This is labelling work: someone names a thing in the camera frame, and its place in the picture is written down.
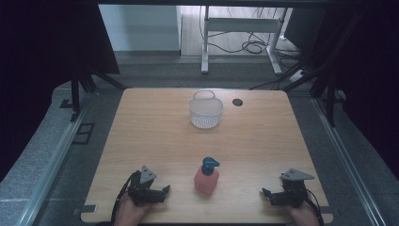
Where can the person's left hand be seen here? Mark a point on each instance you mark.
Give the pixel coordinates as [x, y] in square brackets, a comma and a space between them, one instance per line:
[130, 213]

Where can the dark curtain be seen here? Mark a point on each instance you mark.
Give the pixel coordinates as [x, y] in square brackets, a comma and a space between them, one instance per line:
[370, 78]
[37, 62]

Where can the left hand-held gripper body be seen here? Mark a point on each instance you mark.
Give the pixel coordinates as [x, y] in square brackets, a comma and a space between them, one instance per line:
[142, 190]

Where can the person's right hand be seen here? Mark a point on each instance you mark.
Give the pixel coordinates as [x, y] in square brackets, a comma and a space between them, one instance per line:
[304, 216]

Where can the pink bottle with blue pump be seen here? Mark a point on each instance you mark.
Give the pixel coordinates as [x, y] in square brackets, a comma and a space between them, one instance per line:
[206, 179]

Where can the white plastic mesh basket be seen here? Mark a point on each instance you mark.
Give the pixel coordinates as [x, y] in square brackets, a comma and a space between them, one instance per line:
[206, 110]

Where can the white metal desk frame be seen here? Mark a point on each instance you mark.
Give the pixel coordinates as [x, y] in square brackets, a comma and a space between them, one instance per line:
[205, 37]

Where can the black round table grommet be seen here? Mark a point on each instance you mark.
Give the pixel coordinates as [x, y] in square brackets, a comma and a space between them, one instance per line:
[237, 102]

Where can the black square floor frame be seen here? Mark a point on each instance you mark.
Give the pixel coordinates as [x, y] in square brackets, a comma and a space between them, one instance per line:
[83, 133]

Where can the aluminium rail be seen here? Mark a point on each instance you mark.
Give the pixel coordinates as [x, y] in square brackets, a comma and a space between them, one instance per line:
[342, 157]
[51, 169]

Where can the black metal stand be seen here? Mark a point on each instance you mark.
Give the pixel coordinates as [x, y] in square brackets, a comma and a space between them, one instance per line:
[75, 94]
[330, 97]

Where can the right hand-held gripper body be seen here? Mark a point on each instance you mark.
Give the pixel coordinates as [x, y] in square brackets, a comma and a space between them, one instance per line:
[293, 191]

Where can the white cabinet panel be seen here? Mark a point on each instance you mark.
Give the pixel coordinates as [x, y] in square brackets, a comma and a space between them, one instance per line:
[138, 28]

